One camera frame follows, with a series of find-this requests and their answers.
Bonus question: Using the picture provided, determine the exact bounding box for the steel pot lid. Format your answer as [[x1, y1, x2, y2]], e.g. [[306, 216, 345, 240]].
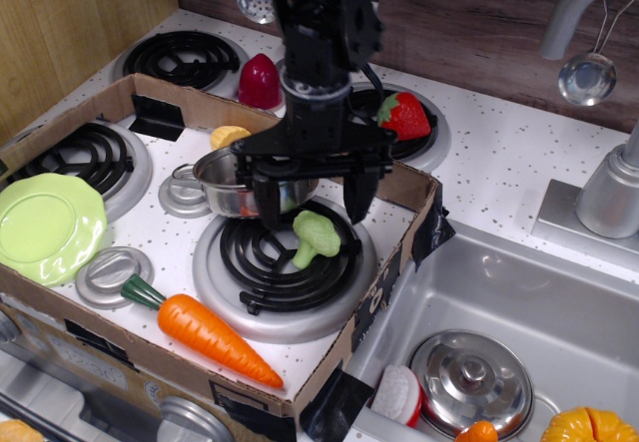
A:
[[409, 330, 534, 440]]

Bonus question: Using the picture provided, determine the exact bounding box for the grey stove knob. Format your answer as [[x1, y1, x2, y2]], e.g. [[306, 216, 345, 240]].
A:
[[158, 164, 212, 219], [75, 246, 154, 309]]

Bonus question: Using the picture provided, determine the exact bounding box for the grey oven front knob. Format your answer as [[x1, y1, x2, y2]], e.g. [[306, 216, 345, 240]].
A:
[[156, 396, 235, 442]]

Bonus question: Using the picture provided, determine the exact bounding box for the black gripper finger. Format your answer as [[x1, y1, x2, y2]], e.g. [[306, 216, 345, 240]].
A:
[[343, 173, 375, 224], [253, 175, 281, 229]]

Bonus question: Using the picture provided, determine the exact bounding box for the light green plate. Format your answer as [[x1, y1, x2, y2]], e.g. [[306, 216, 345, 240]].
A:
[[1, 174, 107, 287]]

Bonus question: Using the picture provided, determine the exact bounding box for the grey middle stove knob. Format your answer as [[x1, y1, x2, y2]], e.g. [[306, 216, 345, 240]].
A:
[[158, 164, 212, 219]]

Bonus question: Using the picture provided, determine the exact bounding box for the hanging steel ladle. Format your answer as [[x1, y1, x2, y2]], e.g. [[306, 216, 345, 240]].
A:
[[558, 0, 636, 107]]

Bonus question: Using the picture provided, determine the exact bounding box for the red toy strawberry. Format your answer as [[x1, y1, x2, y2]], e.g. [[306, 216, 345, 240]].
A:
[[377, 92, 431, 142]]

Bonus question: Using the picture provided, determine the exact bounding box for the back right stove burner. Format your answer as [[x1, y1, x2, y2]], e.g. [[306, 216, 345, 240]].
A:
[[348, 82, 451, 173]]

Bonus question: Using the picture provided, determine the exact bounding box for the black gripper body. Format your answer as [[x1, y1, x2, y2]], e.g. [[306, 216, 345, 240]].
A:
[[231, 90, 396, 186]]

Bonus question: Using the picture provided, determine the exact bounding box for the orange toy at bottom left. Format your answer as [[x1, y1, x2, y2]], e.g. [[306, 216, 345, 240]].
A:
[[0, 419, 44, 442]]

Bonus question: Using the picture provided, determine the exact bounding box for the dark red toy vegetable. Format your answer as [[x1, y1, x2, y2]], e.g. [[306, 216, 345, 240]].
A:
[[238, 53, 282, 110]]

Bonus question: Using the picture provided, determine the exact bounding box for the front right stove burner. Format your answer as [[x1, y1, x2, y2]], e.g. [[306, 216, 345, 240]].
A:
[[193, 198, 377, 344]]

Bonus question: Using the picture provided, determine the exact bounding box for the orange toy pumpkin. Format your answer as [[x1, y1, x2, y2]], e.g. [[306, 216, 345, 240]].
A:
[[541, 407, 638, 442]]

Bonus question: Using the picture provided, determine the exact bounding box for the small orange toy fruit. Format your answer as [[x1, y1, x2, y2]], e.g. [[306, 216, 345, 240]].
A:
[[454, 420, 498, 442]]

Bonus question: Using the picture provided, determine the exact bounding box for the orange toy carrot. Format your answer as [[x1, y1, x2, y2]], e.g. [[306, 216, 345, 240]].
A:
[[121, 274, 284, 389]]

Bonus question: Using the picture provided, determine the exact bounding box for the brown cardboard fence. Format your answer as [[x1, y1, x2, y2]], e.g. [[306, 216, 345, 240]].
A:
[[1, 75, 440, 441]]

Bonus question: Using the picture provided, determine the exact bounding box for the hanging steel strainer spoon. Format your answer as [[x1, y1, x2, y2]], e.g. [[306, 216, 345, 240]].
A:
[[236, 0, 276, 25]]

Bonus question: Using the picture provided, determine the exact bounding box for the grey sink basin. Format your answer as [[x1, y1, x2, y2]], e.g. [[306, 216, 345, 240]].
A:
[[347, 224, 638, 441]]

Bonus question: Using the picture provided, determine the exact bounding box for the white and red toy food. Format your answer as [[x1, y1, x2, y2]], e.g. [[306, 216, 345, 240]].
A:
[[370, 365, 422, 427]]

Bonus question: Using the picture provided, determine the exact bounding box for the small steel pot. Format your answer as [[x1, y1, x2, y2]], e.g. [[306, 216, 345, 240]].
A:
[[172, 148, 319, 219]]

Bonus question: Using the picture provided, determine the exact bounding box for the grey front stove knob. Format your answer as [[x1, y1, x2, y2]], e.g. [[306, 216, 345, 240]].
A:
[[75, 246, 154, 309]]

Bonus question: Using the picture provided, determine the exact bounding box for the green toy broccoli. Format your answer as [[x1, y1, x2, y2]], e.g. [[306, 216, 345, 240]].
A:
[[293, 211, 341, 269]]

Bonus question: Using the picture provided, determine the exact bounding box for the yellow toy corn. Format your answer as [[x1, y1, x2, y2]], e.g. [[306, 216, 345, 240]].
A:
[[210, 126, 252, 151]]

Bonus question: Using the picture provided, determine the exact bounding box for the grey sink faucet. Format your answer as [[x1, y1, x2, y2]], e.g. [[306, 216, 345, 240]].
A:
[[532, 0, 638, 267]]

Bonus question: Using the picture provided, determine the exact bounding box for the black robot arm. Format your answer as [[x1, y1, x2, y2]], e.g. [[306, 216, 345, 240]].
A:
[[232, 0, 396, 228]]

